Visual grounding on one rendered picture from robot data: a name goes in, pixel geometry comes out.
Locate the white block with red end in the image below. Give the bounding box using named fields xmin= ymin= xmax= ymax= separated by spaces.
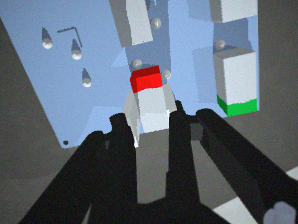
xmin=130 ymin=65 xmax=169 ymax=133

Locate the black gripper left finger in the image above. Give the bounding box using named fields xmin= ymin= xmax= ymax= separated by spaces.
xmin=18 ymin=92 xmax=141 ymax=224

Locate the white block with yellow end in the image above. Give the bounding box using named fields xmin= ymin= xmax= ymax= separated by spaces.
xmin=209 ymin=0 xmax=257 ymax=23

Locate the white block with green end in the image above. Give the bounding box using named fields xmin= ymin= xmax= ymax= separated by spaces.
xmin=213 ymin=47 xmax=257 ymax=117

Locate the white block with blue end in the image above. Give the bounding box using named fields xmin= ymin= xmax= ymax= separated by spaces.
xmin=109 ymin=0 xmax=153 ymax=48

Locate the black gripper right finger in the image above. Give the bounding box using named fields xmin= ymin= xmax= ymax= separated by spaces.
xmin=163 ymin=83 xmax=298 ymax=224

